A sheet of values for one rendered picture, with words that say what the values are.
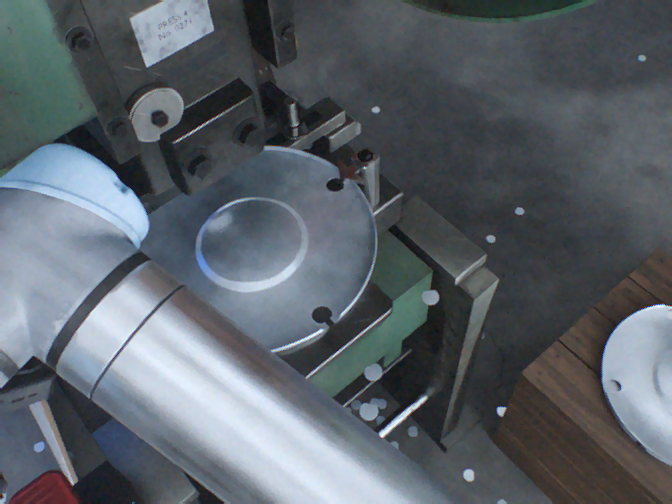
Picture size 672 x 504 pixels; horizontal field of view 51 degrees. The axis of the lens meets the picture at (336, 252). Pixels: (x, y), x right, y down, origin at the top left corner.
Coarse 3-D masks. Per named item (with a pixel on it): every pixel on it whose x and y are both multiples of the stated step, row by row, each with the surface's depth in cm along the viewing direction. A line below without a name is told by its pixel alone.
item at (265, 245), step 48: (240, 192) 85; (288, 192) 85; (336, 192) 84; (144, 240) 82; (192, 240) 82; (240, 240) 80; (288, 240) 80; (336, 240) 81; (192, 288) 78; (240, 288) 77; (288, 288) 77; (336, 288) 77; (288, 336) 74
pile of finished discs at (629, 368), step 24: (648, 312) 120; (624, 336) 118; (648, 336) 118; (624, 360) 116; (648, 360) 115; (624, 384) 113; (648, 384) 113; (624, 408) 111; (648, 408) 111; (648, 432) 109
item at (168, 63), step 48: (96, 0) 53; (144, 0) 56; (192, 0) 59; (240, 0) 63; (144, 48) 59; (192, 48) 62; (240, 48) 66; (144, 96) 61; (192, 96) 66; (240, 96) 67; (144, 144) 66; (192, 144) 66; (240, 144) 70; (192, 192) 70
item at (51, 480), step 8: (48, 472) 69; (56, 472) 69; (32, 480) 69; (40, 480) 69; (48, 480) 69; (56, 480) 69; (64, 480) 69; (24, 488) 69; (32, 488) 69; (40, 488) 69; (48, 488) 69; (56, 488) 68; (64, 488) 69; (72, 488) 69; (16, 496) 68; (24, 496) 68; (32, 496) 68; (40, 496) 68; (48, 496) 68; (56, 496) 68; (64, 496) 68; (72, 496) 68
